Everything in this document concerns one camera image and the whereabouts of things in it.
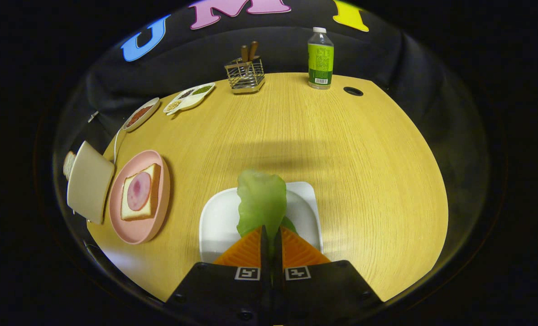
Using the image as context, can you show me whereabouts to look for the white divided condiment dish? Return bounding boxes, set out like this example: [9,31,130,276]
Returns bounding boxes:
[163,82,216,115]

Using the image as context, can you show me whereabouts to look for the pink ham slice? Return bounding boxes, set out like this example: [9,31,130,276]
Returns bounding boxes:
[127,172,152,211]

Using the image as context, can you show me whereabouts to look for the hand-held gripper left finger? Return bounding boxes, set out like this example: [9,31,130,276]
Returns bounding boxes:
[165,225,269,324]

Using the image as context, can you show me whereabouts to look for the white square plate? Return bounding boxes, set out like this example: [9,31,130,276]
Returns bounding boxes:
[199,182,324,264]

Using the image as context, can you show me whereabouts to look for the plain bread slice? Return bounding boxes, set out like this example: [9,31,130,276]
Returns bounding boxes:
[63,151,77,181]

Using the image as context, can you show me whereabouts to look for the green label plastic bottle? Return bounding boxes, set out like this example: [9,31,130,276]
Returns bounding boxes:
[307,27,335,90]

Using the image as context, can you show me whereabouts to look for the black backdrop cloth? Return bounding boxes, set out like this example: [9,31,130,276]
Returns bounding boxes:
[56,0,487,191]

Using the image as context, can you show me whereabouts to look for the metal wire utensil holder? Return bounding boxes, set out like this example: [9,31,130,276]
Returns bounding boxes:
[224,56,266,95]

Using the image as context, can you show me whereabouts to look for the round cream plate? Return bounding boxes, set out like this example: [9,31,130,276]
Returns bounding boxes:
[122,97,161,132]

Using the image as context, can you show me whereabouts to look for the white toaster cable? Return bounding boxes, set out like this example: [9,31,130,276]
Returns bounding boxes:
[113,128,127,164]

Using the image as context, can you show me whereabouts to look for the pink round plate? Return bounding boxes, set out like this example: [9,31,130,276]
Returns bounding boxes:
[109,150,171,245]

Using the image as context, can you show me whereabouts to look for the brown meat pieces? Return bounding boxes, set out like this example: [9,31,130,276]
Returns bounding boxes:
[128,105,154,127]

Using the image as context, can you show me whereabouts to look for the white toaster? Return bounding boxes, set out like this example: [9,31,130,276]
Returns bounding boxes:
[67,141,115,225]

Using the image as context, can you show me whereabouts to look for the green lettuce leaf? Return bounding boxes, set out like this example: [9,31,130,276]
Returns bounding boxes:
[236,170,298,240]

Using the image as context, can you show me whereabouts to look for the toast slice with crust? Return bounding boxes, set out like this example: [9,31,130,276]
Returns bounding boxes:
[120,163,162,221]

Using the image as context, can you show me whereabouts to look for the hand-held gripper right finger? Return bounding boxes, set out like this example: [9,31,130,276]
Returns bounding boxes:
[274,226,383,324]

